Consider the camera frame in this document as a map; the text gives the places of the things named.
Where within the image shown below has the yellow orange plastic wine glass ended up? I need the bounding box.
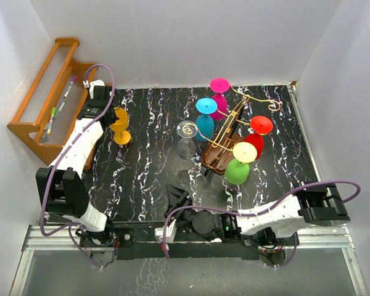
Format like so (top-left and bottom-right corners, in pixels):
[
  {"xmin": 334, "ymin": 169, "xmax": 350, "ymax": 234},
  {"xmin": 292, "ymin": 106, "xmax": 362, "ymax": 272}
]
[{"xmin": 110, "ymin": 107, "xmax": 131, "ymax": 146}]

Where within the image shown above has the purple capped marker pen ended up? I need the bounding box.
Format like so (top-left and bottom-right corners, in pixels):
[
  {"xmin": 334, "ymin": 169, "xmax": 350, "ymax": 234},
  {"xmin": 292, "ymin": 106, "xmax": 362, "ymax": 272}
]
[{"xmin": 63, "ymin": 76, "xmax": 77, "ymax": 100}]

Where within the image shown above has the green capped marker pen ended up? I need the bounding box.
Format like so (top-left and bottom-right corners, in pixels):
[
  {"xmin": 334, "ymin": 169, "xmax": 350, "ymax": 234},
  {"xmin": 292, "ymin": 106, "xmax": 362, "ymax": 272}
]
[{"xmin": 46, "ymin": 107, "xmax": 56, "ymax": 135}]

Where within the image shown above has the black front mounting rail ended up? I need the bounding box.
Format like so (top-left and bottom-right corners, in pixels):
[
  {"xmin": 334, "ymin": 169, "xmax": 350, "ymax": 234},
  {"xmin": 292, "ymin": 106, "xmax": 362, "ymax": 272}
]
[{"xmin": 113, "ymin": 221, "xmax": 260, "ymax": 260}]

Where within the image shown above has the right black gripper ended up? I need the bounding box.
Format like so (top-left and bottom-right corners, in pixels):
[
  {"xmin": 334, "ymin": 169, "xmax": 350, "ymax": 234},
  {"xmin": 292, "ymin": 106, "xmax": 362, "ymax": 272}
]
[{"xmin": 165, "ymin": 184, "xmax": 197, "ymax": 233}]

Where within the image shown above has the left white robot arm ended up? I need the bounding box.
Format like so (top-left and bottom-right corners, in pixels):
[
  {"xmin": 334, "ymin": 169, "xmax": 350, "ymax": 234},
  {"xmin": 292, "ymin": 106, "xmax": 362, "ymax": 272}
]
[{"xmin": 36, "ymin": 80, "xmax": 115, "ymax": 246}]

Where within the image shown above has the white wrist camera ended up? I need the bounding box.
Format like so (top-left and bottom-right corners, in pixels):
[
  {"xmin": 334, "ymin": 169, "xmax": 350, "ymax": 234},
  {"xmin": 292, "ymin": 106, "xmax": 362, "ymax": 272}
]
[
  {"xmin": 154, "ymin": 220, "xmax": 177, "ymax": 243},
  {"xmin": 83, "ymin": 80, "xmax": 105, "ymax": 94}
]

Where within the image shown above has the wooden stepped shelf rack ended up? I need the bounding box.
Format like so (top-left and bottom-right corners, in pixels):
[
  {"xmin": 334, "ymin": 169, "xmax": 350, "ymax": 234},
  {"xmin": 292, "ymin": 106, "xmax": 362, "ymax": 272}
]
[{"xmin": 7, "ymin": 37, "xmax": 92, "ymax": 165}]

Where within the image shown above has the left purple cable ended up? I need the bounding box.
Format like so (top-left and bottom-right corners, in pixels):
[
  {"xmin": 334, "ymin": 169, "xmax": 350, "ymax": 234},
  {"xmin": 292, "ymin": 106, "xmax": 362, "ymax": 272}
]
[{"xmin": 39, "ymin": 64, "xmax": 117, "ymax": 269}]

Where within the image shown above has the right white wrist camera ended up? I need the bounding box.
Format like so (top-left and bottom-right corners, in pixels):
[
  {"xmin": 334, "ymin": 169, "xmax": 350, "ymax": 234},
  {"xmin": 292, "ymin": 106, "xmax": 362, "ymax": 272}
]
[{"xmin": 154, "ymin": 220, "xmax": 177, "ymax": 243}]

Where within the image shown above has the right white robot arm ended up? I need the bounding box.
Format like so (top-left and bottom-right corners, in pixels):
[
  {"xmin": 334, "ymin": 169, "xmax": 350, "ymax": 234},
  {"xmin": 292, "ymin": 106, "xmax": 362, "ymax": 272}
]
[{"xmin": 155, "ymin": 184, "xmax": 350, "ymax": 246}]

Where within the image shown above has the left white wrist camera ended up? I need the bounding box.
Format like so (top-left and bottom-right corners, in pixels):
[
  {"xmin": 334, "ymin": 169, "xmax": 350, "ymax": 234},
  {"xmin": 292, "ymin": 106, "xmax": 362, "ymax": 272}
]
[{"xmin": 83, "ymin": 80, "xmax": 105, "ymax": 94}]

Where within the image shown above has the blue plastic wine glass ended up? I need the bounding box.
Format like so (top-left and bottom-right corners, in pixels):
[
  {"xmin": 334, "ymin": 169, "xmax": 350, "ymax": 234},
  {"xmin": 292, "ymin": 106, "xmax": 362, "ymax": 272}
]
[{"xmin": 195, "ymin": 97, "xmax": 218, "ymax": 141}]

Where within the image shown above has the gold wire wine glass rack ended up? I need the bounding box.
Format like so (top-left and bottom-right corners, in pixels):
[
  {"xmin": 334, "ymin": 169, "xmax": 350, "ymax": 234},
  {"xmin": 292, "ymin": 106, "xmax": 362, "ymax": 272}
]
[{"xmin": 201, "ymin": 85, "xmax": 282, "ymax": 175}]

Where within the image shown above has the green plastic wine glass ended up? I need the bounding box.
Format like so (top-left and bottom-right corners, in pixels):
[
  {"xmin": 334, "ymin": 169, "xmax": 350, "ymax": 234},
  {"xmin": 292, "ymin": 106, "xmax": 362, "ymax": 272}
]
[{"xmin": 224, "ymin": 142, "xmax": 257, "ymax": 185}]

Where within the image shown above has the purple cable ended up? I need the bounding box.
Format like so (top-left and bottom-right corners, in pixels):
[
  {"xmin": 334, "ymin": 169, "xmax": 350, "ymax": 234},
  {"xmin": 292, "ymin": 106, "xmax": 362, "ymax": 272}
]
[
  {"xmin": 162, "ymin": 181, "xmax": 361, "ymax": 268},
  {"xmin": 39, "ymin": 64, "xmax": 117, "ymax": 269}
]

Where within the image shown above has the red plastic wine glass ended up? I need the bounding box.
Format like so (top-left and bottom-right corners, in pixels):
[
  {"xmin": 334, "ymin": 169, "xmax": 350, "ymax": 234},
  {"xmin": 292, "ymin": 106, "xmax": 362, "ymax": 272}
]
[{"xmin": 244, "ymin": 115, "xmax": 273, "ymax": 160}]

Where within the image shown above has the magenta plastic wine glass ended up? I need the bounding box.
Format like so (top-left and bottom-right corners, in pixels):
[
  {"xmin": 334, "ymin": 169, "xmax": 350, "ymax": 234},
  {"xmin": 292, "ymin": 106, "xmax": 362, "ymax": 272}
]
[{"xmin": 210, "ymin": 78, "xmax": 230, "ymax": 120}]

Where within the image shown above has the clear glass wine glass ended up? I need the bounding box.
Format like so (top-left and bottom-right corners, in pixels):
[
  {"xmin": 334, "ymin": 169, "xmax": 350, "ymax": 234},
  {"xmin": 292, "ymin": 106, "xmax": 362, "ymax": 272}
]
[{"xmin": 176, "ymin": 120, "xmax": 198, "ymax": 159}]

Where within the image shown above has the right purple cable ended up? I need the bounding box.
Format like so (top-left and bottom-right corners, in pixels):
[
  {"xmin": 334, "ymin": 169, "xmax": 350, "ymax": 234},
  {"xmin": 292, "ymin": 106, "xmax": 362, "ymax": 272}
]
[{"xmin": 162, "ymin": 181, "xmax": 361, "ymax": 268}]

